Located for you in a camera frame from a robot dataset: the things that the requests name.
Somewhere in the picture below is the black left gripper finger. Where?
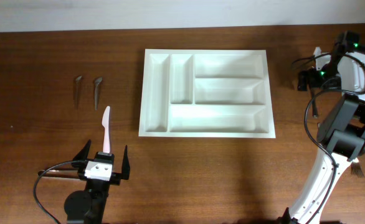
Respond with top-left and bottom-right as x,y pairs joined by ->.
73,139 -> 92,161
121,145 -> 130,180

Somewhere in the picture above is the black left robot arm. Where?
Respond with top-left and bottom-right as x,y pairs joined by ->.
64,141 -> 130,224

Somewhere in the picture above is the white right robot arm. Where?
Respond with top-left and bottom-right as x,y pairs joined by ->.
277,30 -> 365,224

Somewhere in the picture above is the white plastic knife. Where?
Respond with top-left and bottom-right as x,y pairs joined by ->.
102,106 -> 111,153

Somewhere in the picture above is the dark metal rod utensil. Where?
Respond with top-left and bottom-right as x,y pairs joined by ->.
37,169 -> 79,179

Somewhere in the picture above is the left dark metal knife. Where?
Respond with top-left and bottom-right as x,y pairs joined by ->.
73,75 -> 83,109

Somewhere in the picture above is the dark metal knife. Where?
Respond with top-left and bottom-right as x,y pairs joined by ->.
73,75 -> 83,109
94,77 -> 103,110

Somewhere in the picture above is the right dark metal knife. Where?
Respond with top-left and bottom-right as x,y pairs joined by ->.
94,77 -> 103,110

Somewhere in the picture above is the white plastic cutlery tray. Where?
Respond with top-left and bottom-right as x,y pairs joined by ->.
138,49 -> 276,138

